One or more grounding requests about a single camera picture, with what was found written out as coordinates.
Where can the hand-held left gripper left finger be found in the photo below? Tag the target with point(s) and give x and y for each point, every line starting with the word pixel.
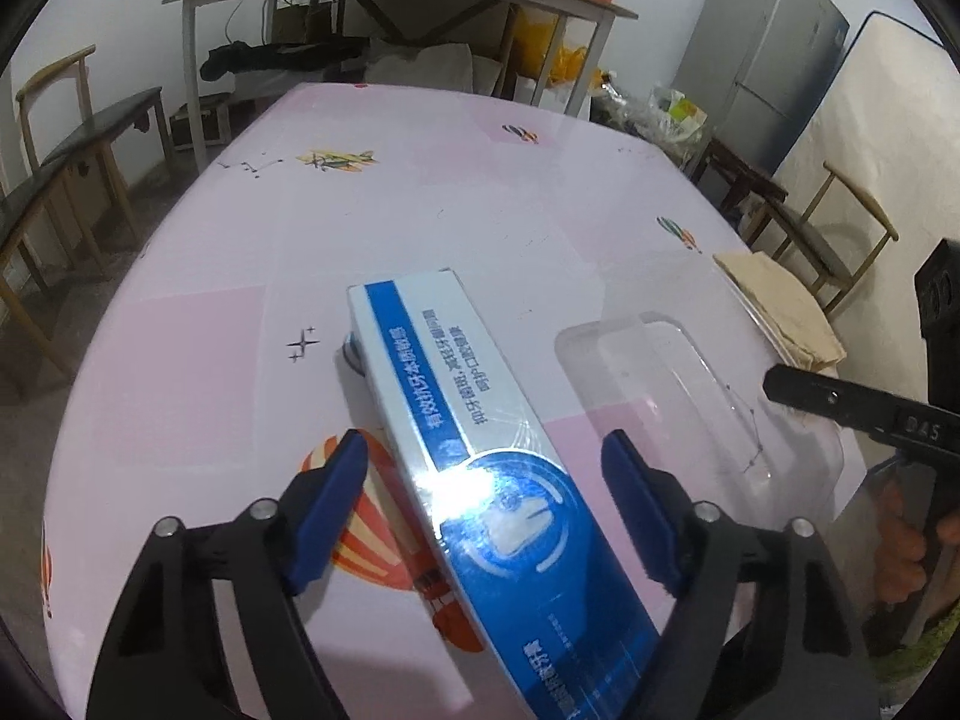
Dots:
pixel 330 517

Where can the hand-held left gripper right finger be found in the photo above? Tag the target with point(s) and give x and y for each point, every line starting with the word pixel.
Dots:
pixel 641 517

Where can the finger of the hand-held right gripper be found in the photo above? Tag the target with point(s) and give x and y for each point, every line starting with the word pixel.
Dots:
pixel 817 390

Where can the clear plastic container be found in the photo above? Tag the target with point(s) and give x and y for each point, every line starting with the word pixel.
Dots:
pixel 675 382

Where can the blue white toothpaste box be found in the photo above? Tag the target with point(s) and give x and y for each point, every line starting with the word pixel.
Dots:
pixel 465 420

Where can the person's right hand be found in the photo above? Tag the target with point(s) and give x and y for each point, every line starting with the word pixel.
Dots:
pixel 896 551

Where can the folded beige cloth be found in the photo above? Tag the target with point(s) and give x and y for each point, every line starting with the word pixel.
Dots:
pixel 780 307

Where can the wooden chair with dark seat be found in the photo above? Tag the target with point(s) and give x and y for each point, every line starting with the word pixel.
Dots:
pixel 97 127
pixel 817 236
pixel 30 202

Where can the green patterned cloth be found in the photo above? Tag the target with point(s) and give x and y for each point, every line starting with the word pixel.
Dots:
pixel 922 660

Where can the dark brown stool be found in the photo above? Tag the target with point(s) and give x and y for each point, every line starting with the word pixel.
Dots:
pixel 739 169

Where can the beige mattress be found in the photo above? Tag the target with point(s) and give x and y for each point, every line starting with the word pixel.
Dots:
pixel 900 127

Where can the clear bag of packets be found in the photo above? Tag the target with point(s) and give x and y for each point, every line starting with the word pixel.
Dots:
pixel 675 116

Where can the grey refrigerator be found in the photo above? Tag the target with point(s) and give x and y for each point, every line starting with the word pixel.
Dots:
pixel 757 52

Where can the orange yellow plastic bag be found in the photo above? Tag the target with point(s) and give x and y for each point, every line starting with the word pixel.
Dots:
pixel 571 64

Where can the dark brown box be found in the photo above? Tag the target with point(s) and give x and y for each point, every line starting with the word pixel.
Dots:
pixel 202 120

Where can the white pillow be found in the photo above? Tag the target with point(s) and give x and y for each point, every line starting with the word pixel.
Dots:
pixel 427 64

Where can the black cloth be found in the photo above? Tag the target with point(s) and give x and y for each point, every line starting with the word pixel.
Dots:
pixel 247 60

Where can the cardboard box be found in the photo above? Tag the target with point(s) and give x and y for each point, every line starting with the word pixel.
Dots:
pixel 300 22

